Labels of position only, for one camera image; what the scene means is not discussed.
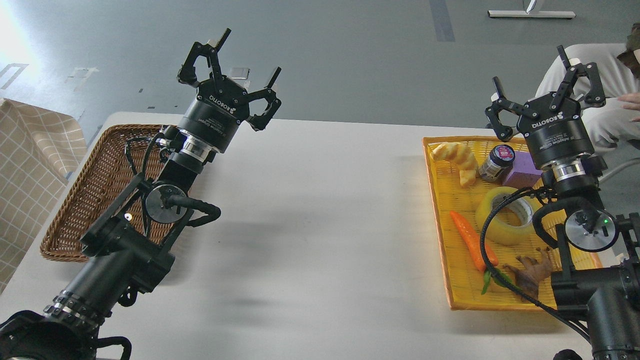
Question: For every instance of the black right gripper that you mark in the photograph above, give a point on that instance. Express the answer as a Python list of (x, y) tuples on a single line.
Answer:
[(555, 130)]

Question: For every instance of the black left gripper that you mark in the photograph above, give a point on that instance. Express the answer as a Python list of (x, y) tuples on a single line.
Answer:
[(213, 116)]

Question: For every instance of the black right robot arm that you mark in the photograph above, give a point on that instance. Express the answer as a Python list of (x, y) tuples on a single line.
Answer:
[(595, 288)]

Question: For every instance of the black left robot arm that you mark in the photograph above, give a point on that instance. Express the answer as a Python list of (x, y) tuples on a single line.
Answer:
[(128, 246)]

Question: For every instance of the person's hand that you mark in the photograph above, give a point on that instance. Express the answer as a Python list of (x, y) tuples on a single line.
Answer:
[(631, 101)]

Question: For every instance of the purple foam block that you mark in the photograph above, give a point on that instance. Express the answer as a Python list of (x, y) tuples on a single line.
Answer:
[(522, 173)]

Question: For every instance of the small dark jar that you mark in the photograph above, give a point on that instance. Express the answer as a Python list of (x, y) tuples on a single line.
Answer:
[(499, 160)]

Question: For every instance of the toy croissant bread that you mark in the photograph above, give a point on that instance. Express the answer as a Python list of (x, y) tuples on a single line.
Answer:
[(462, 157)]

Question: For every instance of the yellow plastic tray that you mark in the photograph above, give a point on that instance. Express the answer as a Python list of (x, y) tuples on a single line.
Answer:
[(461, 211)]

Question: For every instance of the brown wicker basket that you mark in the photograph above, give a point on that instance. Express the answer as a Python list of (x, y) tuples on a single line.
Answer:
[(105, 174)]

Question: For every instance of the white stand base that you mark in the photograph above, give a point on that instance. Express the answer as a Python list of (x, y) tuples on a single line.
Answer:
[(530, 11)]

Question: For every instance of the toy orange carrot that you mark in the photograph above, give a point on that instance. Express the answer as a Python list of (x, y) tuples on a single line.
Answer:
[(471, 239)]

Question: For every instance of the beige checkered cloth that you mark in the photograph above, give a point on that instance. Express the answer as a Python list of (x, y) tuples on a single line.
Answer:
[(39, 148)]

